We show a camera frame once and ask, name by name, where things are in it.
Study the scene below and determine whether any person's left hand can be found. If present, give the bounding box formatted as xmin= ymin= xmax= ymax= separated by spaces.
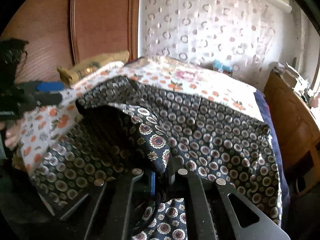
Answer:
xmin=0 ymin=120 xmax=23 ymax=152

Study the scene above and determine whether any white circle pattern curtain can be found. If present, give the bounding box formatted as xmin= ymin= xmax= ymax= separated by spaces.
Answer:
xmin=139 ymin=0 xmax=300 ymax=80

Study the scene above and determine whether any blue tissue box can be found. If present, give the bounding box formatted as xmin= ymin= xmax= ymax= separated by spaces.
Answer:
xmin=211 ymin=59 xmax=234 ymax=74

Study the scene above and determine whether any navy bed sheet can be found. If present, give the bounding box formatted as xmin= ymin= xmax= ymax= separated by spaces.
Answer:
xmin=254 ymin=90 xmax=292 ymax=230

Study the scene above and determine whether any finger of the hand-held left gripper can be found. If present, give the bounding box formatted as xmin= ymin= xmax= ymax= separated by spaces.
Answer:
xmin=35 ymin=81 xmax=65 ymax=92
xmin=35 ymin=92 xmax=63 ymax=104

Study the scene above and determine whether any white orange flower print garment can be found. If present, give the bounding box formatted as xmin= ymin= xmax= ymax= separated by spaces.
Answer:
xmin=19 ymin=55 xmax=267 ymax=175

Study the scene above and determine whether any pink floral quilt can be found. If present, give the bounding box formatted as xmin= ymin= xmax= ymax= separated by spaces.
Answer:
xmin=160 ymin=60 xmax=250 ymax=93

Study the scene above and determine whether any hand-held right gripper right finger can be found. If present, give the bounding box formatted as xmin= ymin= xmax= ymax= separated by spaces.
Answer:
xmin=166 ymin=156 xmax=290 ymax=240

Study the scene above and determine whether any navy medallion print pajama shirt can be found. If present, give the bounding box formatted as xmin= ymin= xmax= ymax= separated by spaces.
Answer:
xmin=30 ymin=77 xmax=283 ymax=240

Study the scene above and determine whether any wooden headboard cabinet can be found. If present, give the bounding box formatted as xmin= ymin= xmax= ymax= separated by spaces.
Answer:
xmin=264 ymin=70 xmax=320 ymax=195

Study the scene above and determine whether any brown wooden wardrobe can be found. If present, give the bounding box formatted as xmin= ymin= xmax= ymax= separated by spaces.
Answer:
xmin=0 ymin=0 xmax=140 ymax=85

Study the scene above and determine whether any tan woven pillow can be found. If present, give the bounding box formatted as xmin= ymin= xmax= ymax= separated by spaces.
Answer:
xmin=57 ymin=50 xmax=130 ymax=84

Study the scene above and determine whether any stack of papers and books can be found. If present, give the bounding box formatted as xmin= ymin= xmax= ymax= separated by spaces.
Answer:
xmin=272 ymin=57 xmax=313 ymax=98

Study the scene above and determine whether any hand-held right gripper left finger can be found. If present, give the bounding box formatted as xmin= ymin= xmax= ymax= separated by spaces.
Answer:
xmin=59 ymin=167 xmax=157 ymax=240

